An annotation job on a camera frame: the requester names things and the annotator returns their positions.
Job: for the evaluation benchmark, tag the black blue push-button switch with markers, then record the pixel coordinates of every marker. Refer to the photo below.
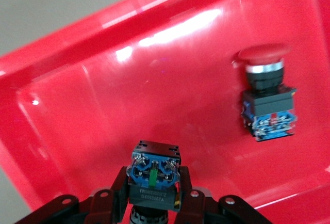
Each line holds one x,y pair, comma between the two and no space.
154,162

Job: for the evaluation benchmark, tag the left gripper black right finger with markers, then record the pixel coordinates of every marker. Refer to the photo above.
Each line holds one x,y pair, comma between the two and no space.
196,206

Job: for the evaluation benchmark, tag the red mushroom push button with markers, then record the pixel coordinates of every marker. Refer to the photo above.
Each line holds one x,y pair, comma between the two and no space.
268,102

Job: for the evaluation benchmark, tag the red plastic tray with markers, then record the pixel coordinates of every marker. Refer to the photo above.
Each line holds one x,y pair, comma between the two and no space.
103,92

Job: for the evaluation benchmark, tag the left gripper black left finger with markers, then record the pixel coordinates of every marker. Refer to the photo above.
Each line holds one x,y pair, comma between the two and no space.
103,206

